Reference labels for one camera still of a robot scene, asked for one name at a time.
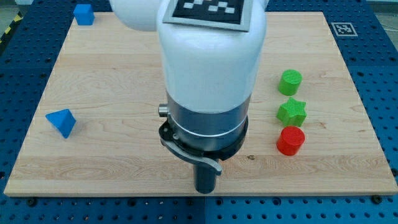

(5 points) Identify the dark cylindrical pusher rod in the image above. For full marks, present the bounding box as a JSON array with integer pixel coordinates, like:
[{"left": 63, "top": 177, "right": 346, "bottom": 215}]
[{"left": 193, "top": 165, "right": 216, "bottom": 194}]

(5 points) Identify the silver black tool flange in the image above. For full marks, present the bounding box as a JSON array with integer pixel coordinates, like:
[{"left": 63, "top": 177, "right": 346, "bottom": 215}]
[{"left": 158, "top": 96, "right": 250, "bottom": 175}]

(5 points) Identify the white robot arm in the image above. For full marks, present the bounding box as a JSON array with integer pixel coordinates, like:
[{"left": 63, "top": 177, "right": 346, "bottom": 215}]
[{"left": 110, "top": 0, "right": 267, "bottom": 194}]

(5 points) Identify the fiducial marker on arm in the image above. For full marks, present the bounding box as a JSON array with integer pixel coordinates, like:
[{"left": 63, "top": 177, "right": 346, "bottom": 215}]
[{"left": 162, "top": 0, "right": 253, "bottom": 32}]

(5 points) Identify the red cylinder block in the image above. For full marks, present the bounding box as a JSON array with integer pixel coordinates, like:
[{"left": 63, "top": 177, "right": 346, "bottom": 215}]
[{"left": 276, "top": 126, "right": 305, "bottom": 156}]

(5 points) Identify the green star block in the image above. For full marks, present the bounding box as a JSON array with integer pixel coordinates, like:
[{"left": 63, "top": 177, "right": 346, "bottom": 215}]
[{"left": 276, "top": 97, "right": 307, "bottom": 127}]

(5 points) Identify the green cylinder block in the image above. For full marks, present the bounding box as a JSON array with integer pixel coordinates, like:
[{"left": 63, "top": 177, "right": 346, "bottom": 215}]
[{"left": 278, "top": 69, "right": 302, "bottom": 96}]

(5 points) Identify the wooden board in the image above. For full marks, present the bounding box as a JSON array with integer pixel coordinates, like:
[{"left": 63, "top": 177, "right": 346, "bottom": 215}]
[{"left": 4, "top": 12, "right": 397, "bottom": 197}]

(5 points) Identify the blue triangular block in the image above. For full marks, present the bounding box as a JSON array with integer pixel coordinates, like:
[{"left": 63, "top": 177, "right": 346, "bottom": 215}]
[{"left": 45, "top": 109, "right": 76, "bottom": 139}]

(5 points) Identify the fiducial marker on table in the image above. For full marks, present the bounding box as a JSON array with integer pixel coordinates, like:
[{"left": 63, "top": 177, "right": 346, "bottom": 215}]
[{"left": 331, "top": 22, "right": 358, "bottom": 37}]

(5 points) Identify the blue cube block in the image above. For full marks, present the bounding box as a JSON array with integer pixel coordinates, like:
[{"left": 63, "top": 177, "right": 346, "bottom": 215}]
[{"left": 73, "top": 4, "right": 95, "bottom": 26}]

